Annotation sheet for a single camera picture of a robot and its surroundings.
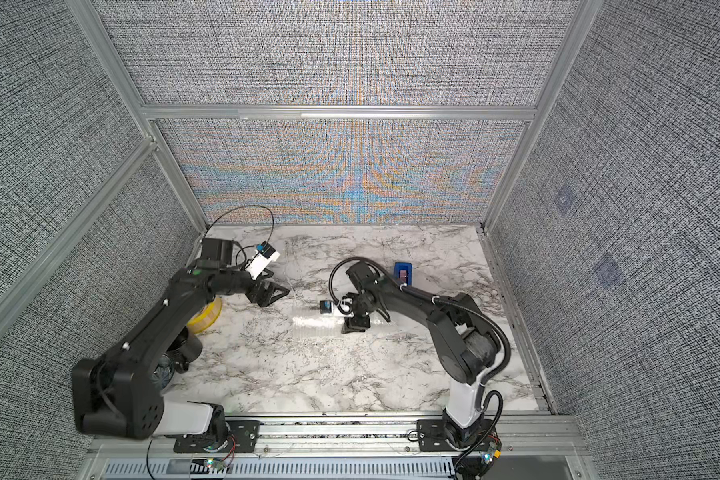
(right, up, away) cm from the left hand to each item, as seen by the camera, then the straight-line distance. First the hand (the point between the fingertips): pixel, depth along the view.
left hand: (281, 278), depth 82 cm
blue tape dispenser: (+36, +1, +13) cm, 38 cm away
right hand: (+17, -10, +8) cm, 21 cm away
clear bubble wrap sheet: (+7, -13, 0) cm, 15 cm away
